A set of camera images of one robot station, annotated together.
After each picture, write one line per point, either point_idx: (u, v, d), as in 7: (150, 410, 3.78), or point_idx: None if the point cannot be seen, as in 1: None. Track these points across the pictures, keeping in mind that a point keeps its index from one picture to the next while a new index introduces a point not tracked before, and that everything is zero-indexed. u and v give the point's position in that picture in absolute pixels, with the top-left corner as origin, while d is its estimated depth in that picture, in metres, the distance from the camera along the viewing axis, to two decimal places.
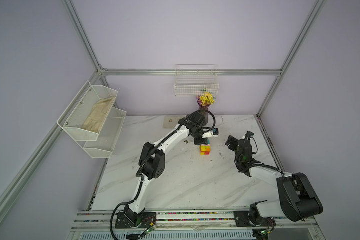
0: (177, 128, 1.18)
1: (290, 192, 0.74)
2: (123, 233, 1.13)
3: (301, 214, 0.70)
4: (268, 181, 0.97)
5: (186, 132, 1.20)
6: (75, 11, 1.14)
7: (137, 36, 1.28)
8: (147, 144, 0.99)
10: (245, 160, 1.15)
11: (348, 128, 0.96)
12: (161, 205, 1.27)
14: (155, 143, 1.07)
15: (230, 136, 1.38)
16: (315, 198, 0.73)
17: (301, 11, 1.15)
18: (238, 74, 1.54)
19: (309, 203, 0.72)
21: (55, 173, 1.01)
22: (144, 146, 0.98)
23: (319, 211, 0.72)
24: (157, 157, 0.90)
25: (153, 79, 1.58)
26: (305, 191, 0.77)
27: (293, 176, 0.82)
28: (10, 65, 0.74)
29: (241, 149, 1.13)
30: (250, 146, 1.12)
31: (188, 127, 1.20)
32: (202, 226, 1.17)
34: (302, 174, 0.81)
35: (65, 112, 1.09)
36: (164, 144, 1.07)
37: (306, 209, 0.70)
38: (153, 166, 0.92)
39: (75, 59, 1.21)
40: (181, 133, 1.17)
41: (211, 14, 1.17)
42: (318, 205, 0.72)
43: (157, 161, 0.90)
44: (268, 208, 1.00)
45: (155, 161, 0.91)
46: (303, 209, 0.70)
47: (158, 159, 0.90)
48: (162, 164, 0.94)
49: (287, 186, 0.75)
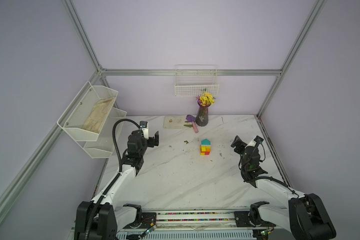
0: (121, 170, 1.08)
1: (302, 215, 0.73)
2: (123, 233, 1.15)
3: None
4: (277, 196, 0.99)
5: (133, 170, 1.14)
6: (75, 11, 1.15)
7: (138, 36, 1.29)
8: (82, 205, 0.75)
10: (251, 169, 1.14)
11: (348, 128, 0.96)
12: (161, 205, 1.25)
14: (96, 198, 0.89)
15: (237, 139, 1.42)
16: (328, 223, 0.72)
17: (301, 11, 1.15)
18: (239, 74, 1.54)
19: (322, 226, 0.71)
21: (55, 173, 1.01)
22: (78, 210, 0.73)
23: (332, 235, 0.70)
24: (103, 215, 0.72)
25: (154, 79, 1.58)
26: (317, 214, 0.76)
27: (306, 197, 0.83)
28: (10, 64, 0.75)
29: (248, 158, 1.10)
30: (258, 155, 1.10)
31: (133, 164, 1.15)
32: (202, 226, 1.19)
34: (315, 195, 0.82)
35: (65, 112, 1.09)
36: (108, 195, 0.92)
37: (318, 234, 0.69)
38: (101, 230, 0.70)
39: (75, 60, 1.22)
40: (126, 175, 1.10)
41: (211, 15, 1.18)
42: (331, 230, 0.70)
43: (105, 218, 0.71)
44: (269, 214, 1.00)
45: (102, 220, 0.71)
46: (315, 233, 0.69)
47: (106, 217, 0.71)
48: (112, 221, 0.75)
49: (299, 207, 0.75)
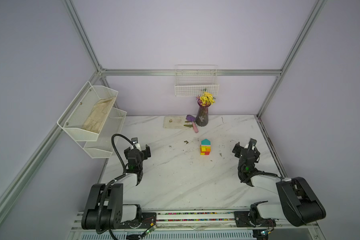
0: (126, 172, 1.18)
1: (290, 196, 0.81)
2: (123, 233, 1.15)
3: (304, 218, 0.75)
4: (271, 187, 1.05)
5: (135, 178, 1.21)
6: (75, 11, 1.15)
7: (138, 36, 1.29)
8: (96, 186, 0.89)
10: (247, 170, 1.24)
11: (348, 128, 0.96)
12: (161, 205, 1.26)
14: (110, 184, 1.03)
15: (237, 146, 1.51)
16: (316, 201, 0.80)
17: (301, 11, 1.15)
18: (239, 74, 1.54)
19: (311, 204, 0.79)
21: (55, 173, 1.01)
22: (93, 189, 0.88)
23: (321, 216, 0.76)
24: (113, 191, 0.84)
25: (153, 79, 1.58)
26: (306, 195, 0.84)
27: (293, 181, 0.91)
28: (10, 64, 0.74)
29: (244, 160, 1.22)
30: (253, 156, 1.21)
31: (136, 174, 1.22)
32: (202, 226, 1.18)
34: (301, 178, 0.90)
35: (65, 112, 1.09)
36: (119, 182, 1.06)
37: (308, 212, 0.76)
38: (110, 206, 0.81)
39: (75, 60, 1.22)
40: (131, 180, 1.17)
41: (211, 15, 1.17)
42: (319, 208, 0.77)
43: (115, 193, 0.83)
44: (268, 210, 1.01)
45: (112, 196, 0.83)
46: (304, 212, 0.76)
47: (115, 192, 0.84)
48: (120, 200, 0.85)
49: (286, 189, 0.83)
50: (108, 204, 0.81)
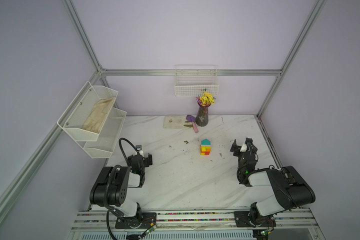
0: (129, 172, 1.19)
1: (278, 179, 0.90)
2: (123, 233, 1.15)
3: (292, 197, 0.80)
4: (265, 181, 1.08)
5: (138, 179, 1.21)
6: (75, 11, 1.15)
7: (137, 36, 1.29)
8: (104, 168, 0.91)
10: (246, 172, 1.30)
11: (348, 128, 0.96)
12: (161, 205, 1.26)
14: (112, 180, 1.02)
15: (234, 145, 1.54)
16: (304, 184, 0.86)
17: (300, 11, 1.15)
18: (238, 74, 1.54)
19: (299, 186, 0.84)
21: (55, 173, 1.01)
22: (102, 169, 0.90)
23: (311, 200, 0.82)
24: (122, 171, 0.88)
25: (153, 79, 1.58)
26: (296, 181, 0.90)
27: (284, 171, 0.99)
28: (10, 64, 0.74)
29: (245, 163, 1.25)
30: (253, 160, 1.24)
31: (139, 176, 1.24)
32: (202, 226, 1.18)
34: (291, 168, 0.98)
35: (65, 112, 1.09)
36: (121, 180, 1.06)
37: (296, 192, 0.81)
38: (118, 183, 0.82)
39: (75, 60, 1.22)
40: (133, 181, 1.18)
41: (211, 15, 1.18)
42: (308, 190, 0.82)
43: (123, 173, 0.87)
44: (267, 206, 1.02)
45: (120, 175, 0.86)
46: (292, 191, 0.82)
47: (124, 172, 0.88)
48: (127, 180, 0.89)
49: (274, 174, 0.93)
50: (116, 181, 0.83)
